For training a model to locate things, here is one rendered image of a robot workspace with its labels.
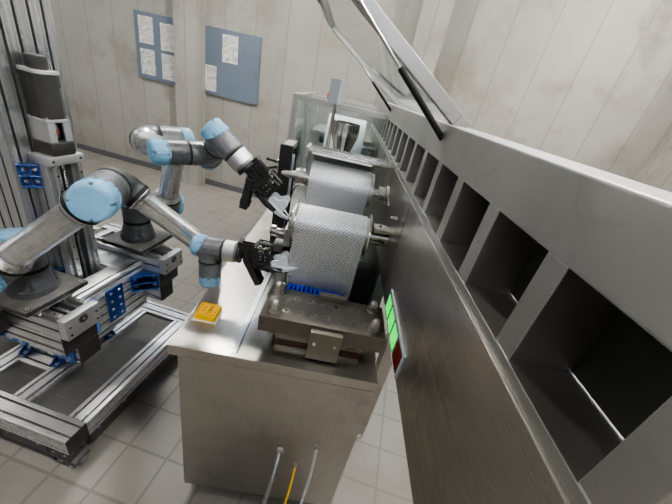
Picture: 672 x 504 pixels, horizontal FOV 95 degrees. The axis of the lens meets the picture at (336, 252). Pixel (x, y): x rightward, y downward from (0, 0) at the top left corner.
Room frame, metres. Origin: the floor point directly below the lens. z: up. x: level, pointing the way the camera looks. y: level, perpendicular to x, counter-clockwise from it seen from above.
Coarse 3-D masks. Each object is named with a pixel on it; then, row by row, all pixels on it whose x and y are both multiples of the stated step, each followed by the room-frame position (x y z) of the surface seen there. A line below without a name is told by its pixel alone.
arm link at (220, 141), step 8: (216, 120) 0.94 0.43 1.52; (208, 128) 0.91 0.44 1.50; (216, 128) 0.92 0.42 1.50; (224, 128) 0.94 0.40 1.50; (208, 136) 0.91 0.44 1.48; (216, 136) 0.91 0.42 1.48; (224, 136) 0.92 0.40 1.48; (232, 136) 0.94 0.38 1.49; (208, 144) 0.93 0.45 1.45; (216, 144) 0.91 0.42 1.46; (224, 144) 0.92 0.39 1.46; (232, 144) 0.93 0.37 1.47; (240, 144) 0.95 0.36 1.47; (216, 152) 0.93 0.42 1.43; (224, 152) 0.92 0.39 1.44; (232, 152) 0.92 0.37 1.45
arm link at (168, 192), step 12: (168, 132) 1.22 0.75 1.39; (180, 132) 1.25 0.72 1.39; (192, 132) 1.30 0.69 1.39; (168, 168) 1.28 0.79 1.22; (180, 168) 1.30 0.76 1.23; (168, 180) 1.31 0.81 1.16; (180, 180) 1.35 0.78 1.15; (156, 192) 1.37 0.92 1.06; (168, 192) 1.34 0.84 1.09; (168, 204) 1.35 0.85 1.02; (180, 204) 1.42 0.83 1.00
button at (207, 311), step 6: (204, 306) 0.82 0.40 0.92; (210, 306) 0.82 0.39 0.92; (216, 306) 0.83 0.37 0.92; (198, 312) 0.78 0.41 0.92; (204, 312) 0.79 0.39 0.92; (210, 312) 0.80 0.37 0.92; (216, 312) 0.80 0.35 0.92; (198, 318) 0.77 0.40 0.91; (204, 318) 0.77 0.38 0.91; (210, 318) 0.78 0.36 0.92; (216, 318) 0.79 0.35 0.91
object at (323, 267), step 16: (304, 256) 0.92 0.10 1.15; (320, 256) 0.92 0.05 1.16; (336, 256) 0.93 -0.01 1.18; (352, 256) 0.93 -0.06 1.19; (288, 272) 0.92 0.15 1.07; (304, 272) 0.92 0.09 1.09; (320, 272) 0.93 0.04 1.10; (336, 272) 0.93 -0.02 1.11; (352, 272) 0.93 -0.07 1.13; (320, 288) 0.93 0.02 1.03; (336, 288) 0.93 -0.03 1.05
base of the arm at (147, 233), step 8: (128, 224) 1.26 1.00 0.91; (136, 224) 1.27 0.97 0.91; (144, 224) 1.30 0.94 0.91; (120, 232) 1.28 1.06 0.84; (128, 232) 1.26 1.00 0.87; (136, 232) 1.27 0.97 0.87; (144, 232) 1.29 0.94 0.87; (152, 232) 1.33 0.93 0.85; (128, 240) 1.25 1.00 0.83; (136, 240) 1.26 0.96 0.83; (144, 240) 1.28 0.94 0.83
